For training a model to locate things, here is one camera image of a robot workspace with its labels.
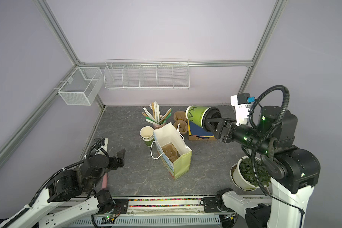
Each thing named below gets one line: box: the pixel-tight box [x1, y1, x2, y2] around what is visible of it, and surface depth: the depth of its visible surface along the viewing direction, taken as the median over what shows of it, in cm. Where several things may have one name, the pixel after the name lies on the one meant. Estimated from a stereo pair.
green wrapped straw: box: [159, 107, 173, 125], surface depth 98 cm
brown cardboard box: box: [188, 134, 218, 142], surface depth 98 cm
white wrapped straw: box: [153, 101, 158, 124], surface depth 98 cm
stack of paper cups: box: [139, 125, 155, 147], surface depth 91 cm
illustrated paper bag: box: [152, 122, 193, 181], surface depth 79 cm
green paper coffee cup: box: [185, 105, 211, 128], surface depth 53 cm
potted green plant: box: [230, 155, 272, 192], surface depth 72 cm
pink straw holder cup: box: [152, 122, 167, 130], surface depth 98 cm
